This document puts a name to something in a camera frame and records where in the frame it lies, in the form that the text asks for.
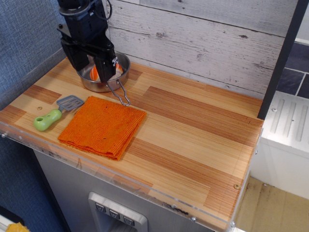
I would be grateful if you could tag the small steel pan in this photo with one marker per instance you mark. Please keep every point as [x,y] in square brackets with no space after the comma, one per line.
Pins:
[116,82]

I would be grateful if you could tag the green handled grey spatula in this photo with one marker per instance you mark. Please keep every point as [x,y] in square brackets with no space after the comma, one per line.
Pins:
[68,103]

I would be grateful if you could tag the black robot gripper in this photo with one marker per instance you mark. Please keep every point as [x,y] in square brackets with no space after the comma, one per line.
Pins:
[84,33]

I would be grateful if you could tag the orange cloth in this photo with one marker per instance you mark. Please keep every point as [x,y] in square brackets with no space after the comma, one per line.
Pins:
[102,127]

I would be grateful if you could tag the yellow object at corner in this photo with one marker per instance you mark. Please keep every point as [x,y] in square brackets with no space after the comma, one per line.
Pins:
[17,227]

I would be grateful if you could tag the dark vertical post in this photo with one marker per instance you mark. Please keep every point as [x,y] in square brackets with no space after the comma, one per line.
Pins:
[289,40]

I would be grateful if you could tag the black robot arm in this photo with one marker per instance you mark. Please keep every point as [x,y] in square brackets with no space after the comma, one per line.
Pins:
[84,35]

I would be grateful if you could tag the white radiator cover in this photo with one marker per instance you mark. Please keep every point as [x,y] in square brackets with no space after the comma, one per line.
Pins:
[282,152]

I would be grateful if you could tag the orange white salmon sushi toy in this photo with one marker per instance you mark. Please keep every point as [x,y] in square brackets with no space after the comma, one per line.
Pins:
[95,74]

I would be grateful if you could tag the steel cabinet with button panel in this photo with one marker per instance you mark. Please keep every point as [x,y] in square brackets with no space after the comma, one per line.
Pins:
[135,195]

